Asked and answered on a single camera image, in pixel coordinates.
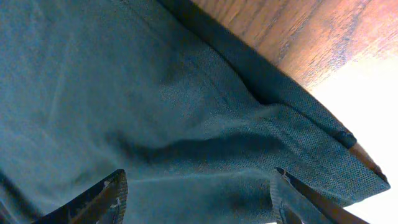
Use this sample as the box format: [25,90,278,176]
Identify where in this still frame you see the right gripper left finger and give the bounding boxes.
[34,169,128,224]

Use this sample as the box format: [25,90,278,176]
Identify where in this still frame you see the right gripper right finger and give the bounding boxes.
[269,167,367,224]

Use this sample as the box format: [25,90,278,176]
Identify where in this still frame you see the black t-shirt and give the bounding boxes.
[1,1,390,223]

